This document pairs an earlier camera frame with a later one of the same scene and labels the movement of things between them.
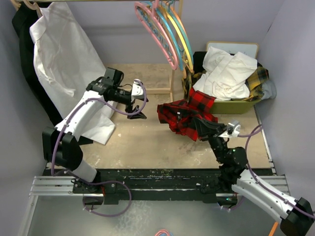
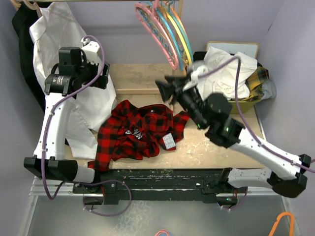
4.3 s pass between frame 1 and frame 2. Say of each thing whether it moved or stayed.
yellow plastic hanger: stayed
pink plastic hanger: stayed
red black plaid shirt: moved
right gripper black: moved
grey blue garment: stayed
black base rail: stayed
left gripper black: moved
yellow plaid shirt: stayed
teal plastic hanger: stayed
